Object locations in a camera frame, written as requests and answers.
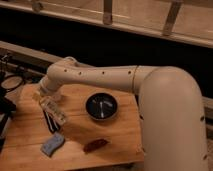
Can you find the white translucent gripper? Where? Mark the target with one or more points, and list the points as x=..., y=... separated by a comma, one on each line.
x=51, y=108

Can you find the black white striped bottle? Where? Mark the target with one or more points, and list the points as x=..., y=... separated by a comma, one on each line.
x=53, y=126

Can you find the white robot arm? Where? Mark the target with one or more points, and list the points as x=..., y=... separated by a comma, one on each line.
x=170, y=100

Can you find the black stand equipment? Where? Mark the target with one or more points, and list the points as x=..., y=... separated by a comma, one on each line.
x=6, y=107

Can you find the dark blue bowl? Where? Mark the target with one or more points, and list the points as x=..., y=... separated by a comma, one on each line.
x=101, y=106

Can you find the wooden cutting board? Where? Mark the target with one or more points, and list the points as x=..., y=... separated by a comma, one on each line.
x=28, y=131

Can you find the red brown sausage toy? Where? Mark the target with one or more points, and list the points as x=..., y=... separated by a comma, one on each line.
x=94, y=145

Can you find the round black ring light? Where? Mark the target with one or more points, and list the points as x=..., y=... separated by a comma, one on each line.
x=11, y=82

